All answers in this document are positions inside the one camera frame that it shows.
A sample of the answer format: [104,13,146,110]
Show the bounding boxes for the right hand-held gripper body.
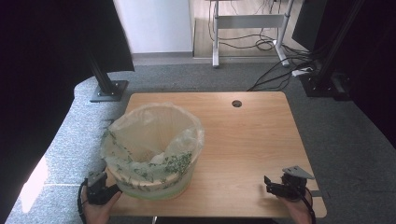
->
[277,165,316,203]

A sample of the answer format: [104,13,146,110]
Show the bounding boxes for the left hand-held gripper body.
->
[86,170,114,206]

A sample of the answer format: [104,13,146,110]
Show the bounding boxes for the pale green trash bin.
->
[105,155,200,201]

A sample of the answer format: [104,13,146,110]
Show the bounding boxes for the bin with clear plastic bag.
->
[100,102,205,191]

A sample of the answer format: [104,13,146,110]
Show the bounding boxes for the person's left hand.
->
[80,186,122,224]

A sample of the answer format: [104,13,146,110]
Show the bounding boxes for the person's right hand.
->
[280,188,314,224]

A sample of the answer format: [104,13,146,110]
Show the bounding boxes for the black metal stand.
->
[88,52,130,104]
[299,0,366,102]

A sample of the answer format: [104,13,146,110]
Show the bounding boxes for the white power strip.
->
[291,66,315,77]

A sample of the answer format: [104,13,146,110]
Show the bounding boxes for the black curtain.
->
[334,0,396,149]
[0,0,135,216]

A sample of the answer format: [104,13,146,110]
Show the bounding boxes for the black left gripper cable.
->
[77,177,91,224]

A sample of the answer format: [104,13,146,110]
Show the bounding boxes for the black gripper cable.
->
[77,177,91,224]
[297,186,318,224]

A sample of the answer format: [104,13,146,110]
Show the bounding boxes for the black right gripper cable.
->
[297,186,318,224]

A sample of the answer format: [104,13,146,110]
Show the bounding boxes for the black floor cables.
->
[207,0,317,92]

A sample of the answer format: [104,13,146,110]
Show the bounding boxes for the white desk frame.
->
[205,0,296,69]

